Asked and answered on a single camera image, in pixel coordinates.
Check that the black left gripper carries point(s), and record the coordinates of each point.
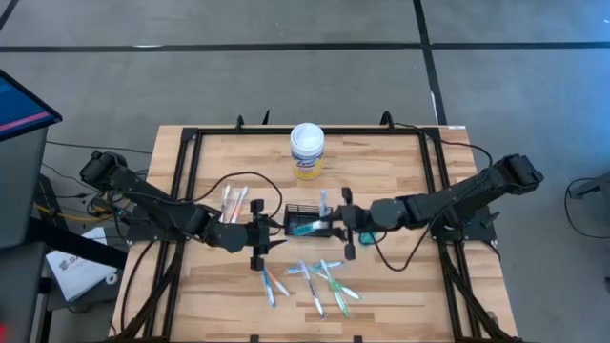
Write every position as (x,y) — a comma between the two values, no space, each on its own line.
(257,236)

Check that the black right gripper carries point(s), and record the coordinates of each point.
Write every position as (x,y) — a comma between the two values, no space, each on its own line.
(355,219)

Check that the teal mouthwash bottle white cap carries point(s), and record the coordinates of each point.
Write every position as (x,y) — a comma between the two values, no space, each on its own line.
(366,239)
(305,229)

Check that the blue toothbrush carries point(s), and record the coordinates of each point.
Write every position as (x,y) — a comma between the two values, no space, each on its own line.
(268,288)
(329,264)

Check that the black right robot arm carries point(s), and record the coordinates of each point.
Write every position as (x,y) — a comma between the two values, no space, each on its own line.
(453,195)

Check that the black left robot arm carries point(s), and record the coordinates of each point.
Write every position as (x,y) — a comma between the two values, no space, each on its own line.
(143,195)

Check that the white disinfecting wipes canister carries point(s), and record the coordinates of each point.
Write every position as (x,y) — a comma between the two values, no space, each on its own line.
(307,157)

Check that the white printed booklet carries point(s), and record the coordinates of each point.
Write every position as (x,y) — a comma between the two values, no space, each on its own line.
(76,274)

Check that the black furniture foot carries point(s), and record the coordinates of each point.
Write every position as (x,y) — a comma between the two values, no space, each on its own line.
(591,187)

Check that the large display screen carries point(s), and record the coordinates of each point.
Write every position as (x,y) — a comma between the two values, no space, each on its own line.
(19,109)

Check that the black aluminium table frame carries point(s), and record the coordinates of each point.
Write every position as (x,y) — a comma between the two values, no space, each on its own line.
(229,130)

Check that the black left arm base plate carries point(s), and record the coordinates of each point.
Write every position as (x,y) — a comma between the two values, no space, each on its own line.
(152,233)

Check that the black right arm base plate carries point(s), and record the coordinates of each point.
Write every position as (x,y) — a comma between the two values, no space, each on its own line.
(476,232)

